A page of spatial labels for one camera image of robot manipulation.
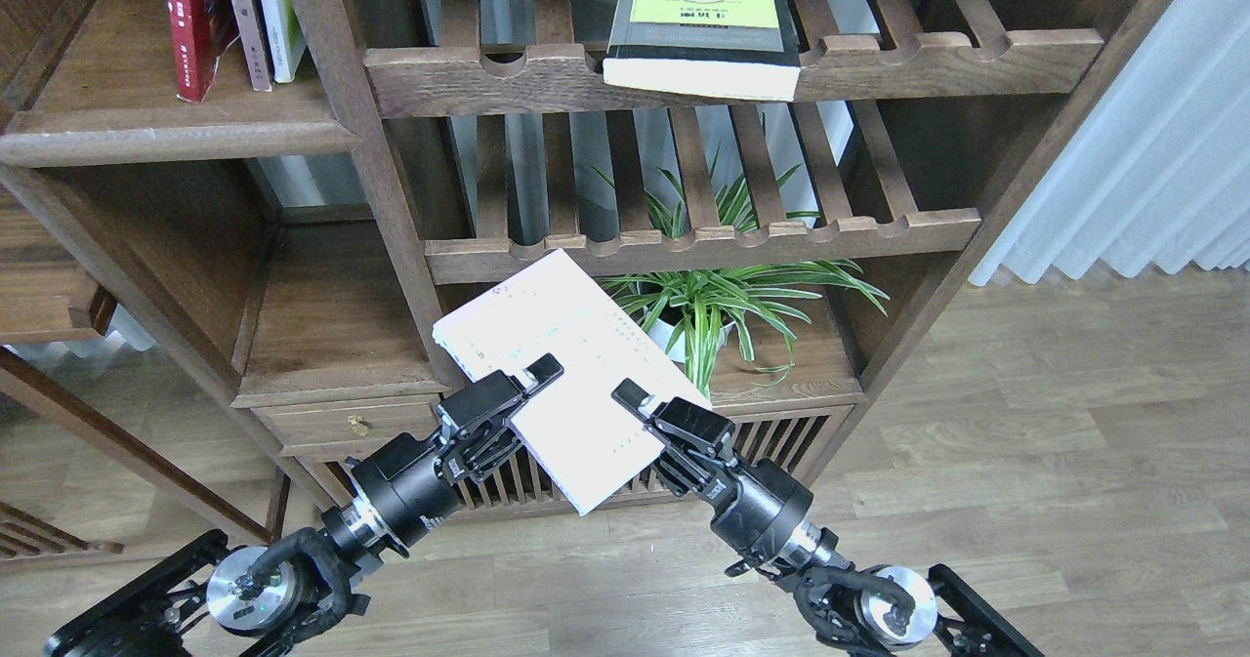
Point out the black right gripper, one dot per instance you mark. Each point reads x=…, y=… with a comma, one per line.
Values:
x=760, y=510

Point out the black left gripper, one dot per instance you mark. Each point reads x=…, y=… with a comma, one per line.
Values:
x=407, y=488

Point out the pale lilac white book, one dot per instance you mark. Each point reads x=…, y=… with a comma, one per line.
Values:
x=586, y=442

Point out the red rescue guide book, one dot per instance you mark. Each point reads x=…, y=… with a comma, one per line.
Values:
x=201, y=31

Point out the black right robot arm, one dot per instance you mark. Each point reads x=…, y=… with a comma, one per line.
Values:
x=881, y=610

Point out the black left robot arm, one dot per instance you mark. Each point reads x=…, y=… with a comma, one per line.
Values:
x=302, y=585

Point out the white plant pot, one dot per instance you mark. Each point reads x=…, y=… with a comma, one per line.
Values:
x=686, y=335

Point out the brass drawer knob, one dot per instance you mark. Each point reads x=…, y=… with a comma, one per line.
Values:
x=358, y=426

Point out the dark wooden bookshelf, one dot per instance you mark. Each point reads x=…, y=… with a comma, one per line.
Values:
x=292, y=249

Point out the yellow and black thick book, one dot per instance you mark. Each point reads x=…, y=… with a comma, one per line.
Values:
x=731, y=49

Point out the white green upright book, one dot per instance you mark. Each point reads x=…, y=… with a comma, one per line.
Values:
x=286, y=39

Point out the white pleated curtain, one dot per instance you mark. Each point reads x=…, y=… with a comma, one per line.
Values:
x=1158, y=175

